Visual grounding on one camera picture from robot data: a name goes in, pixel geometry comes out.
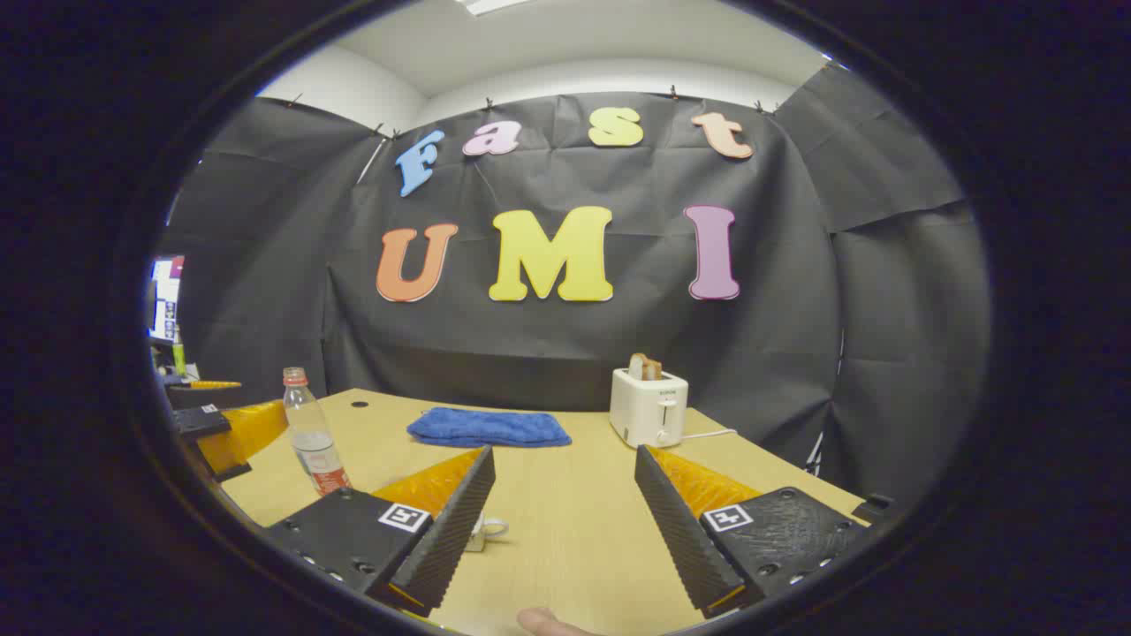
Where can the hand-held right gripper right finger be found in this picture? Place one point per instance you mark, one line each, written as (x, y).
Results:
(680, 539)

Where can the white toaster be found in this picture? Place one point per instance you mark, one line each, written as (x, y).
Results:
(645, 411)

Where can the green bottle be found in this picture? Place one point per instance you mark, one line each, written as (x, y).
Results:
(179, 358)

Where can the computer monitor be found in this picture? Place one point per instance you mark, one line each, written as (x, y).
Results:
(165, 300)

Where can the blue folded towel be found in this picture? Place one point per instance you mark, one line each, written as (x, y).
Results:
(490, 427)

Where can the clear plastic water bottle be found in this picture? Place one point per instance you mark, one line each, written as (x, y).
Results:
(311, 433)

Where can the white teacup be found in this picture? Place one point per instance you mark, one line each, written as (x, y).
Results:
(482, 533)

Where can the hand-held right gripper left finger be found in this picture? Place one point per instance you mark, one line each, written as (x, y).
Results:
(451, 539)

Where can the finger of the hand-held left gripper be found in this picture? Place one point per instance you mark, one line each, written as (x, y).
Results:
(201, 420)
(212, 385)

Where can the black backdrop cloth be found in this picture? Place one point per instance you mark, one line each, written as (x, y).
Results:
(618, 353)

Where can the black table edge clamp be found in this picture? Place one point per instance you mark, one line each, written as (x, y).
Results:
(875, 509)

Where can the toasted bread slice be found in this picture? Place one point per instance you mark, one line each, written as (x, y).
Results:
(643, 367)

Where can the ceiling light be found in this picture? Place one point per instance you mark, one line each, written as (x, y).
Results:
(495, 5)

